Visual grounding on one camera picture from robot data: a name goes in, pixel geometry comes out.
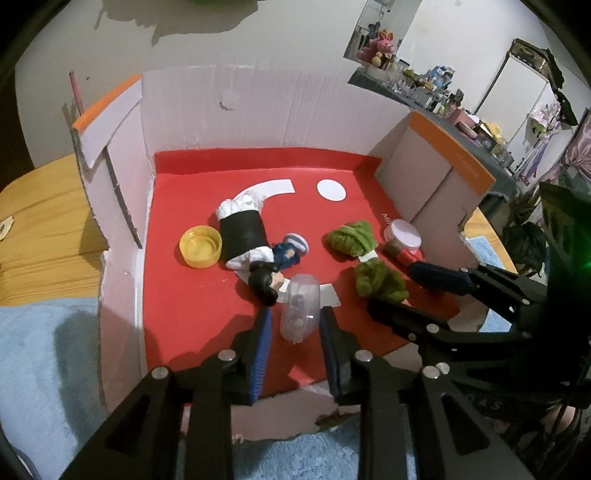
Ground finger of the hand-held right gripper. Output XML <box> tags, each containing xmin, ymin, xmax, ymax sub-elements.
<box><xmin>367</xmin><ymin>299</ymin><xmax>561</xmax><ymax>403</ymax></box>
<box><xmin>409</xmin><ymin>261</ymin><xmax>550</xmax><ymax>325</ymax></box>

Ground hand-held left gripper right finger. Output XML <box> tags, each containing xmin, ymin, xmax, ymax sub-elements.
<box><xmin>320</xmin><ymin>306</ymin><xmax>539</xmax><ymax>480</ymax></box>

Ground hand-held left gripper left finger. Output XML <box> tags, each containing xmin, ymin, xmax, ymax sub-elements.
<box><xmin>58</xmin><ymin>307</ymin><xmax>273</xmax><ymax>480</ymax></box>

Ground red tube with white lid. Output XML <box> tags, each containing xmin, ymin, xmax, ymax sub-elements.
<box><xmin>383</xmin><ymin>219</ymin><xmax>424</xmax><ymax>268</ymax></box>

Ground green yarn ball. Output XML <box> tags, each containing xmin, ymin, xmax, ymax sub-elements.
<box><xmin>353</xmin><ymin>259</ymin><xmax>410</xmax><ymax>305</ymax></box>
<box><xmin>323</xmin><ymin>220</ymin><xmax>376</xmax><ymax>257</ymax></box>

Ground clear plastic capsule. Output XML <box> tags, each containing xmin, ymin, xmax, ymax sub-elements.
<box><xmin>279</xmin><ymin>273</ymin><xmax>322</xmax><ymax>345</ymax></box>

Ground black-haired toy figure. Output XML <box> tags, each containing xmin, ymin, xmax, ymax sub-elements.
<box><xmin>249</xmin><ymin>233</ymin><xmax>309</xmax><ymax>306</ymax></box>

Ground cardboard box with red bottom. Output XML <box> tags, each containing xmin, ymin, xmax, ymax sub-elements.
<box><xmin>71</xmin><ymin>62</ymin><xmax>497</xmax><ymax>439</ymax></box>

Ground black roll with white stuffing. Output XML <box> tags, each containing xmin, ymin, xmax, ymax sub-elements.
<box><xmin>216</xmin><ymin>195</ymin><xmax>273</xmax><ymax>271</ymax></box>

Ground person's right hand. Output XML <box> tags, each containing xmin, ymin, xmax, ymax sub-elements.
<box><xmin>551</xmin><ymin>406</ymin><xmax>581</xmax><ymax>437</ymax></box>

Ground dark leafy plant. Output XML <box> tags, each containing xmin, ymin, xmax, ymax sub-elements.
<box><xmin>501</xmin><ymin>191</ymin><xmax>551</xmax><ymax>278</ymax></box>

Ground dark cloth-covered table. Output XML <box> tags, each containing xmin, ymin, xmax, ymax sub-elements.
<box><xmin>348</xmin><ymin>67</ymin><xmax>523</xmax><ymax>200</ymax></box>

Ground yellow bottle cap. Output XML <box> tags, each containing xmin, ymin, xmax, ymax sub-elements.
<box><xmin>179</xmin><ymin>224</ymin><xmax>223</xmax><ymax>269</ymax></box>

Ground pale artificial flower bunch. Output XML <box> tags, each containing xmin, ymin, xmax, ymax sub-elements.
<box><xmin>526</xmin><ymin>102</ymin><xmax>562</xmax><ymax>139</ymax></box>

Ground white cabinet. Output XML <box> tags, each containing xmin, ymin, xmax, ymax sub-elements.
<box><xmin>475</xmin><ymin>39</ymin><xmax>557</xmax><ymax>136</ymax></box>

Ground light blue fluffy blanket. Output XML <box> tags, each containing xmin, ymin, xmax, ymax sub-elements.
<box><xmin>0</xmin><ymin>234</ymin><xmax>517</xmax><ymax>480</ymax></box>

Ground pink plush toy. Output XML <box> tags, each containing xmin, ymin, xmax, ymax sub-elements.
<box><xmin>358</xmin><ymin>30</ymin><xmax>400</xmax><ymax>66</ymax></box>

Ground pink stick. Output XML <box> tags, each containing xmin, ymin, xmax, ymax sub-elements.
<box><xmin>68</xmin><ymin>70</ymin><xmax>86</xmax><ymax>117</ymax></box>

